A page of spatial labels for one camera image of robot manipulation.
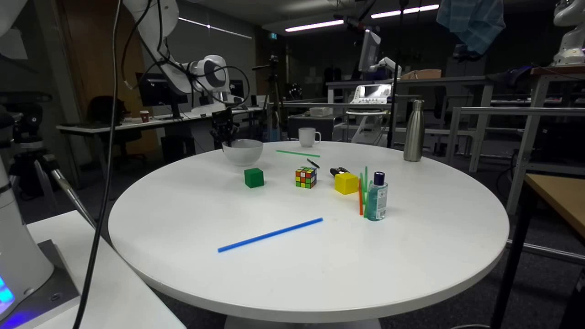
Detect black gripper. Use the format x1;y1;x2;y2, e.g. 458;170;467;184
209;108;237;146

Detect white ceramic bowl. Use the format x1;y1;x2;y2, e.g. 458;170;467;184
218;137;264;166

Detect green cube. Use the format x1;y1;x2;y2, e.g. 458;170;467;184
242;166;264;190

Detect multicolour puzzle cube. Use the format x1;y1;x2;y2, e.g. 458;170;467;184
293;164;317;190

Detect yellow cube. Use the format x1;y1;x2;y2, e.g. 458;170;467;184
332;170;361;197

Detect long green straw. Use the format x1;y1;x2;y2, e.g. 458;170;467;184
273;148;321;159

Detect black computer monitor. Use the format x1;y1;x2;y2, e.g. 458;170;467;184
133;71;186;109

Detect white mug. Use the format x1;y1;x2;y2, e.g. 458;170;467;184
295;126;323;150

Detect long blue straw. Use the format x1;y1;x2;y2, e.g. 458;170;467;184
215;215;325;254

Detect ceiling light strip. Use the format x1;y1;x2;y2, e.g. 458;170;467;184
368;2;440;20
282;16;346;35

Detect orange straw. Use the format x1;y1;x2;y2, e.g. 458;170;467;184
356;172;365;217

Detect white medical machine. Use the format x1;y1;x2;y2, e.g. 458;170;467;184
352;27;398;106

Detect blue sanitizer bottle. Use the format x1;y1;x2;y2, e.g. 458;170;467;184
363;170;389;223

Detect steel water bottle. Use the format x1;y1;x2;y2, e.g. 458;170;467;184
401;99;425;164

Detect hanging blue cloth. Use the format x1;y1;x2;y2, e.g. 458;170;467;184
434;0;507;56

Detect wooden desk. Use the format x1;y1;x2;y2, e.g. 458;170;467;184
524;172;585;241

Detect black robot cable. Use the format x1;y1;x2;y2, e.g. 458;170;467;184
70;0;123;329

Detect black camera tripod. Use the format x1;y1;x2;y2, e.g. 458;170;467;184
0;89;98;230

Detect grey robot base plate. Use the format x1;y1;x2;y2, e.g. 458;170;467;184
0;237;80;329

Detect metal frame table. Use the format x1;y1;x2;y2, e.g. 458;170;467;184
445;62;585;184

